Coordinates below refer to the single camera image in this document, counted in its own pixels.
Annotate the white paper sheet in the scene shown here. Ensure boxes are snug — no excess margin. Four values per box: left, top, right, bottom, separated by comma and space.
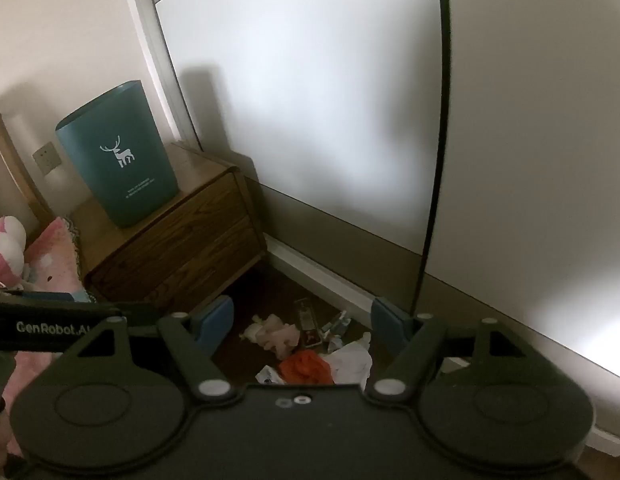
321, 332, 374, 386

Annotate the beige coffee stick sachet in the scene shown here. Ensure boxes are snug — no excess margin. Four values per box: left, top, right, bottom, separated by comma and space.
293, 298, 317, 335

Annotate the wooden bed headboard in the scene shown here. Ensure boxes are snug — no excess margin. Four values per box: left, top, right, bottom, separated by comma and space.
0, 97, 55, 242

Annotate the pink white plush toy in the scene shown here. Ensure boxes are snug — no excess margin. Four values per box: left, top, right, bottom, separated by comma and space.
0, 215, 29, 291

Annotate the teal trash bin deer print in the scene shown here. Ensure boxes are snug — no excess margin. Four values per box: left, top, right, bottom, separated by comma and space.
55, 80, 180, 229

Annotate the crumpled cream tissue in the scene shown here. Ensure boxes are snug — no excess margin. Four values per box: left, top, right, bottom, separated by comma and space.
239, 313, 302, 359

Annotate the beige wall socket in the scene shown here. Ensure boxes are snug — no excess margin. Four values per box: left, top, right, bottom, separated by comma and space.
32, 142, 64, 176

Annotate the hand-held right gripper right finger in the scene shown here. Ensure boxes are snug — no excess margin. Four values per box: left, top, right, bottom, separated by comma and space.
365, 297, 537, 403

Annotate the wooden nightstand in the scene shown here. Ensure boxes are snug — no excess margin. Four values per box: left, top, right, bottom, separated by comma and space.
69, 142, 269, 312

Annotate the orange plastic wrapper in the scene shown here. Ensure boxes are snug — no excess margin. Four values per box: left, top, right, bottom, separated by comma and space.
279, 350, 337, 386

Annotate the pink blanket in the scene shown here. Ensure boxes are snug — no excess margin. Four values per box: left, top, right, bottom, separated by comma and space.
0, 217, 93, 413

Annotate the white dark snack bag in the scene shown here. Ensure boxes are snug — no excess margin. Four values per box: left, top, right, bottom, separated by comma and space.
319, 309, 352, 347

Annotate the small white wrapper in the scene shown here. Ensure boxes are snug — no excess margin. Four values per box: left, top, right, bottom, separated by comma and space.
254, 364, 287, 386

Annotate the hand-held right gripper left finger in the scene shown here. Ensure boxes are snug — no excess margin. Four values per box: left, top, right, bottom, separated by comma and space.
65, 295, 237, 403

